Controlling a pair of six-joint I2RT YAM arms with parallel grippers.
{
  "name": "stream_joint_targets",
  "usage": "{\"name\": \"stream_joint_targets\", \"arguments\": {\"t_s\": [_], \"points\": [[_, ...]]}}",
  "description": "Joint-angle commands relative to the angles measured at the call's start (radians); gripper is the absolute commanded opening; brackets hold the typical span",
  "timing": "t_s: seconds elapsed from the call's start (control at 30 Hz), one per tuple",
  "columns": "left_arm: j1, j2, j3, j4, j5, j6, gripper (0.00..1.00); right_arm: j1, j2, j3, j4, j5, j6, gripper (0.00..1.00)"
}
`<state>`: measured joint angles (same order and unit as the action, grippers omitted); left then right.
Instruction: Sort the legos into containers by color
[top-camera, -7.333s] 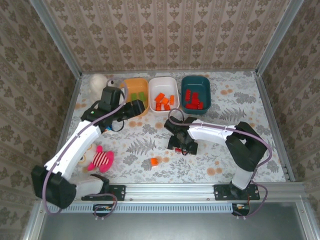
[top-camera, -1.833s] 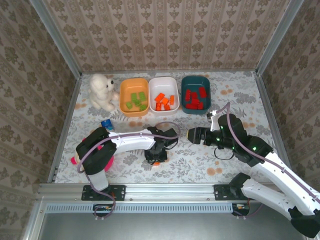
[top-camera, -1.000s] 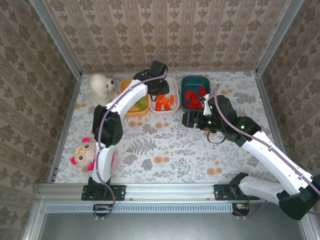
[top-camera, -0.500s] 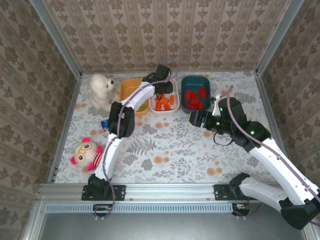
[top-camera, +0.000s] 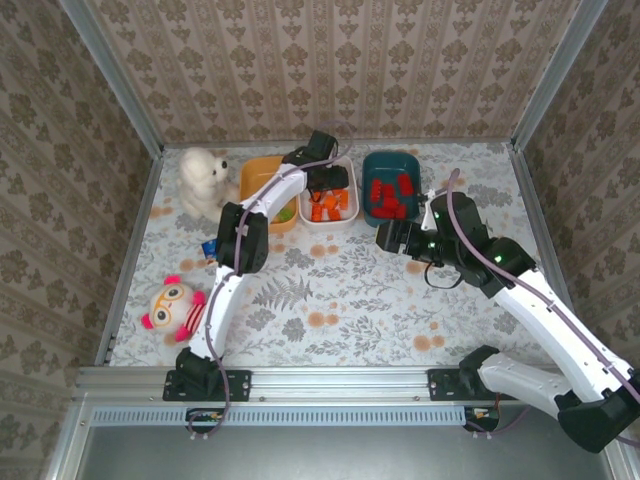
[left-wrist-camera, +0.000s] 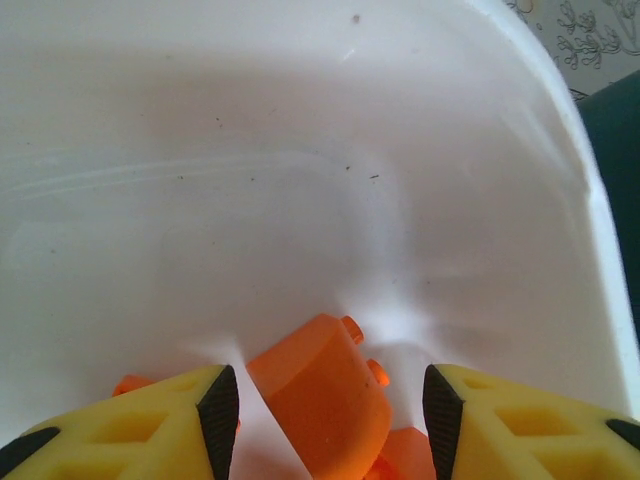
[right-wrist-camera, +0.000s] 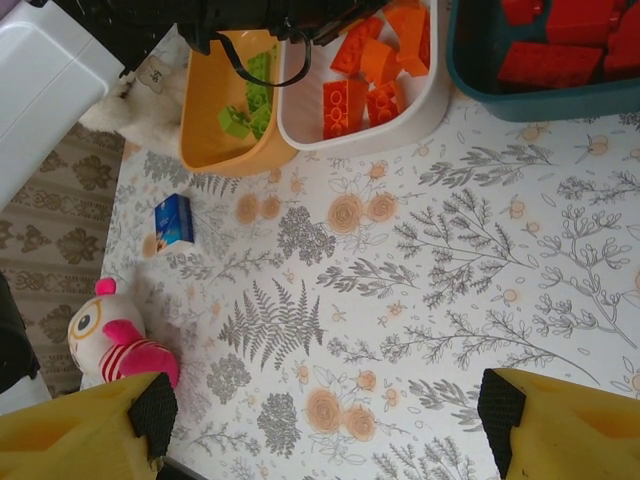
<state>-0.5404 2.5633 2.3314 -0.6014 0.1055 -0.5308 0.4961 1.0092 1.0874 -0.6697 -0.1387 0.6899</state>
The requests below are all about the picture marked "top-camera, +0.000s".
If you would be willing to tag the curved orange lego brick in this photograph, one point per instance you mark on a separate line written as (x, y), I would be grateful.
(344, 199)

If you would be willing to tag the long orange lego brick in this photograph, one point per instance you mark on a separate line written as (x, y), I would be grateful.
(333, 215)

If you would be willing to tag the large green lego brick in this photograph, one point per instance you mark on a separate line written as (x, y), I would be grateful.
(287, 213)
(279, 220)

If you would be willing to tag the large red lego brick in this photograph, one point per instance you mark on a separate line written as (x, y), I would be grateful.
(387, 213)

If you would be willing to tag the small red lego brick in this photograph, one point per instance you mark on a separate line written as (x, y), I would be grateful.
(395, 201)

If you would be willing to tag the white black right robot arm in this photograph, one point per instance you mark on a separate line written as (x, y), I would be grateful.
(550, 325)

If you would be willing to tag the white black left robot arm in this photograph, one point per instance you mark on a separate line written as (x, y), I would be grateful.
(225, 300)

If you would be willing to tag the white plastic bin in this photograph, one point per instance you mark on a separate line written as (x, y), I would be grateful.
(327, 225)

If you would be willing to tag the teal plastic bin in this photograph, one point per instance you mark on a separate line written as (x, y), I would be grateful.
(387, 167)

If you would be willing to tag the orange plastic bin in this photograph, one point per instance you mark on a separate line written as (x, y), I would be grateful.
(255, 180)

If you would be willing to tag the floral tablecloth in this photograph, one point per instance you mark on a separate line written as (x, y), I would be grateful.
(350, 300)

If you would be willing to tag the white plush dog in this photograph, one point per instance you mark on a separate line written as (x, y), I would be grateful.
(200, 180)

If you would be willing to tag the blue milk carton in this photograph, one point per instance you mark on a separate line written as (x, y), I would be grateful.
(210, 249)

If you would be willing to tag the pink striped plush toy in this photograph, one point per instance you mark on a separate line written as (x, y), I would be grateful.
(170, 310)

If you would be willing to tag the grey metal panel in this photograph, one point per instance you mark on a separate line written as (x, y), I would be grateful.
(325, 455)

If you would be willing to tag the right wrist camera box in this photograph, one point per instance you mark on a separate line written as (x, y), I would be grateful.
(428, 217)

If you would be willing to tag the aluminium frame rail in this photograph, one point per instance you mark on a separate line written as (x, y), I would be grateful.
(536, 210)
(250, 144)
(134, 245)

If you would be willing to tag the aluminium frame post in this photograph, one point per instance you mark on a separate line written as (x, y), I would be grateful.
(115, 80)
(555, 75)

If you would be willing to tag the wide aluminium extrusion rail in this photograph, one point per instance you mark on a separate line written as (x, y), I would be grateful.
(340, 382)

